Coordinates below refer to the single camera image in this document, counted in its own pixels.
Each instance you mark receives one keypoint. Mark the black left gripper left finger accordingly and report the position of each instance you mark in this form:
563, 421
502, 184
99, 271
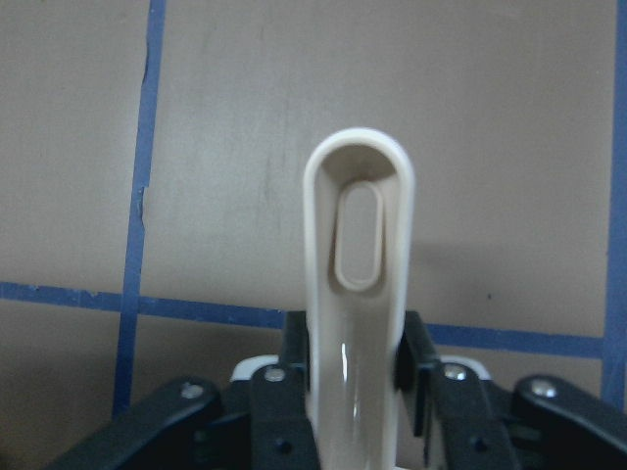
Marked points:
258, 422

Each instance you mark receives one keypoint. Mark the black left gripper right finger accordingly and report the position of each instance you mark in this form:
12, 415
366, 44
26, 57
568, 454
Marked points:
466, 421

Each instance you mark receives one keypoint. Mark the beige plastic dustpan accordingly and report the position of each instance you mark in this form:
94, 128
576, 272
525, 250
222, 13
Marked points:
358, 190

